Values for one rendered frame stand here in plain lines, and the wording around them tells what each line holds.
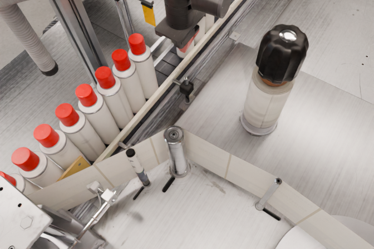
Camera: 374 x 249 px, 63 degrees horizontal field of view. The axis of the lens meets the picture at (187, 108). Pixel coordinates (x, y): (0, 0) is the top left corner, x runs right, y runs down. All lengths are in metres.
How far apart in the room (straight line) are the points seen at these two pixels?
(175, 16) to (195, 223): 0.43
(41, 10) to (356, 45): 2.16
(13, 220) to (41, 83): 0.59
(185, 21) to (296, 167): 0.41
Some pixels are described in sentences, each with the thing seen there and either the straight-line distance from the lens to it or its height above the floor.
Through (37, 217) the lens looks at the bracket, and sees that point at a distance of 0.48.
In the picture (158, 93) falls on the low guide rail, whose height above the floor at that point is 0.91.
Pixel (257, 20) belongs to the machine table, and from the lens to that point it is 1.07.
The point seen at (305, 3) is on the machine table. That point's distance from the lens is 1.17.
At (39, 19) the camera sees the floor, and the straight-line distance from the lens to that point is 2.55.
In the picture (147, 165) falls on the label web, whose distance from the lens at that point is 0.66.
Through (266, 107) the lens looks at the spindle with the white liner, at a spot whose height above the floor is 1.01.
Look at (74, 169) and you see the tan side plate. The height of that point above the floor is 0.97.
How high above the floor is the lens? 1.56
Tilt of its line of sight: 60 degrees down
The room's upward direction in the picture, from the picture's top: 4 degrees counter-clockwise
